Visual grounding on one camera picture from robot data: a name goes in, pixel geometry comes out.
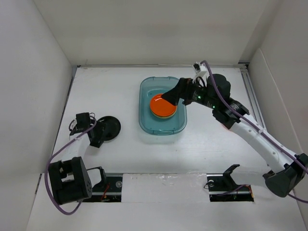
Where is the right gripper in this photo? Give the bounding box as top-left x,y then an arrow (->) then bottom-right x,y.
161,76 -> 218,109

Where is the black plate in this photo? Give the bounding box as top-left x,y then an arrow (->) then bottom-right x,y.
98,115 -> 121,141

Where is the orange plate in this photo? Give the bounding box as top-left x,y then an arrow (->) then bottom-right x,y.
150,94 -> 177,116

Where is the green plate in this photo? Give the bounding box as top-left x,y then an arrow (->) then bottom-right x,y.
152,113 -> 175,119

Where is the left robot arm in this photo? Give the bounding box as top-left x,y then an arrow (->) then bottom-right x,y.
47,113 -> 107,205

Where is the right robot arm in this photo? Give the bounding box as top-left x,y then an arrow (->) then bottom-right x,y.
162,74 -> 308,197

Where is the teal transparent plastic bin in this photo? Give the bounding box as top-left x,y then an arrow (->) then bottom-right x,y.
139,77 -> 187,136

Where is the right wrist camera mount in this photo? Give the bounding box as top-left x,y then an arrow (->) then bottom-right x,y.
192,62 -> 207,83

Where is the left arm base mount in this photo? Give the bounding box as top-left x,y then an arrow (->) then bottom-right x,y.
91,173 -> 123,203

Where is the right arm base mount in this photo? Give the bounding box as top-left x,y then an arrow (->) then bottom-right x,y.
204,164 -> 254,202

